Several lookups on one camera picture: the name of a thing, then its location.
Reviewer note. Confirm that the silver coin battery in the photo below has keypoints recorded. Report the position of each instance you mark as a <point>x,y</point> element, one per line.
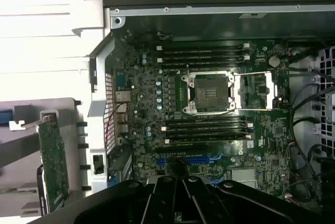
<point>274,61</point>

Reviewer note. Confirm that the green motherboard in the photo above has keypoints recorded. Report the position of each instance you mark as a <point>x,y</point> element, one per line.
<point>146,82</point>

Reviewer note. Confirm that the dark grey PC case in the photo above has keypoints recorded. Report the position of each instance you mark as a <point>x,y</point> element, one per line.
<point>183,10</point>

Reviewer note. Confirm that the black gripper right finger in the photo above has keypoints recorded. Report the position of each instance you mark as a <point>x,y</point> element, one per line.
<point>199,197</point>

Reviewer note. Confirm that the CPU socket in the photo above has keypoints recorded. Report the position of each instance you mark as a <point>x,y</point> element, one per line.
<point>209,93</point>

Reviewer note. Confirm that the thin metal locking lever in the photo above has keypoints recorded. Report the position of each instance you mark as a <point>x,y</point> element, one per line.
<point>189,72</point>

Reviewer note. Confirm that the long black expansion slot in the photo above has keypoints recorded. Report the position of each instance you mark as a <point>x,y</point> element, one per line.
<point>180,148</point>

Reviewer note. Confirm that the installed green RAM stick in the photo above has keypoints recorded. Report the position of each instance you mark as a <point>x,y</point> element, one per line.
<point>209,138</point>

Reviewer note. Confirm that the grey parts rack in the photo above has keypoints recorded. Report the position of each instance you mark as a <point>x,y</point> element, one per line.
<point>72,119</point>

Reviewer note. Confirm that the silver chipset heat sink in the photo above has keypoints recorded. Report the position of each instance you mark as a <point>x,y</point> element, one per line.
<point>243,175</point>

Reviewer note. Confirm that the blue expansion slot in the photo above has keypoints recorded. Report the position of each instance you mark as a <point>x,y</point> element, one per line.
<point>196,159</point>

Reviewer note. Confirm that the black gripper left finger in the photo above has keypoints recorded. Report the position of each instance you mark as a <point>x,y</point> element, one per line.
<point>159,203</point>

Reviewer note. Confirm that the metal socket cover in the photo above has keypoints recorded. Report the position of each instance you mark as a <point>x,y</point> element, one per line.
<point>240,98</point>

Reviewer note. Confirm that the hard disk drive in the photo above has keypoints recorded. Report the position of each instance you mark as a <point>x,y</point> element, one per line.
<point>6,116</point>

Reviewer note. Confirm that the black RAM slot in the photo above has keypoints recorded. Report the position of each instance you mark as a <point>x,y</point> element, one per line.
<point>209,127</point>
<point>204,47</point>
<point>204,53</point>
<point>204,65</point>
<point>204,59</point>
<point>209,121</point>
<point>209,132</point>

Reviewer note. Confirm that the metal disk bay cage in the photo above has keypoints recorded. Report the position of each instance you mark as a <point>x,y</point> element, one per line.
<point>327,103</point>

